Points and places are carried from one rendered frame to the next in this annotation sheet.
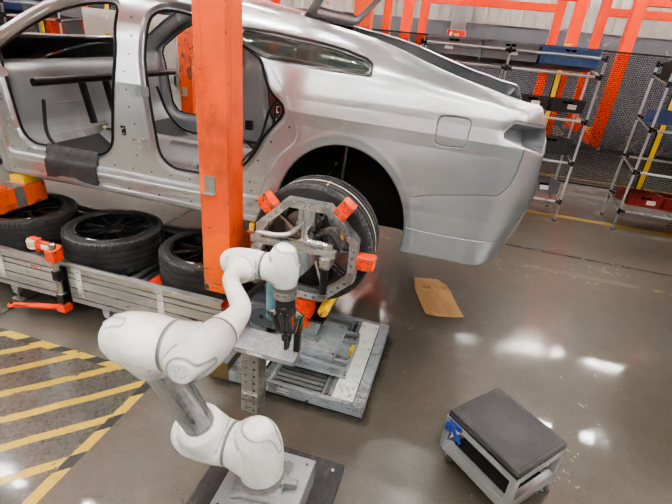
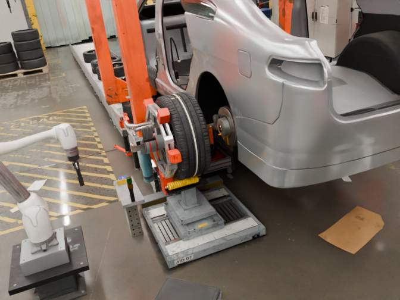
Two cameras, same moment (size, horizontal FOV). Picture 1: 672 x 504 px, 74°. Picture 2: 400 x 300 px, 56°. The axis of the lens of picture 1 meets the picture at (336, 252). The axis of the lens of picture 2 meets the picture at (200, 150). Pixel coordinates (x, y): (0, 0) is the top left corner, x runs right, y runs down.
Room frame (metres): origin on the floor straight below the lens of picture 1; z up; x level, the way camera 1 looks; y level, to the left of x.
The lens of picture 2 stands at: (0.85, -2.23, 1.98)
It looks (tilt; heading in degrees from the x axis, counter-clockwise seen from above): 25 degrees down; 57
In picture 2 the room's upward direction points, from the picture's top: 6 degrees counter-clockwise
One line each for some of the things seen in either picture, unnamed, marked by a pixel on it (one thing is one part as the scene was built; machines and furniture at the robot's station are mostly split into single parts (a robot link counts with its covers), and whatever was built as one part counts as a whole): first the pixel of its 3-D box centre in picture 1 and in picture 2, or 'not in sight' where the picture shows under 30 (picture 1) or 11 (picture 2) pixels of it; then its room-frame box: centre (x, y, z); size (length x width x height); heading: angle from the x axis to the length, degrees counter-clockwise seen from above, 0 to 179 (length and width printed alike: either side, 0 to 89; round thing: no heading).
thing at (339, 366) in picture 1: (314, 344); (192, 214); (2.22, 0.08, 0.13); 0.50 x 0.36 x 0.10; 76
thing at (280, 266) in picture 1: (281, 264); (66, 135); (1.40, 0.19, 1.10); 0.13 x 0.11 x 0.16; 77
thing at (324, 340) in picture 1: (310, 318); (188, 193); (2.22, 0.11, 0.32); 0.40 x 0.30 x 0.28; 76
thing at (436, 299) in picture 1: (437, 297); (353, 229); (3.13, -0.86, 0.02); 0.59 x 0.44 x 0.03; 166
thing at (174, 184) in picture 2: (328, 301); (183, 182); (2.13, 0.01, 0.51); 0.29 x 0.06 x 0.06; 166
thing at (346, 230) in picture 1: (306, 250); (160, 141); (2.06, 0.15, 0.85); 0.54 x 0.07 x 0.54; 76
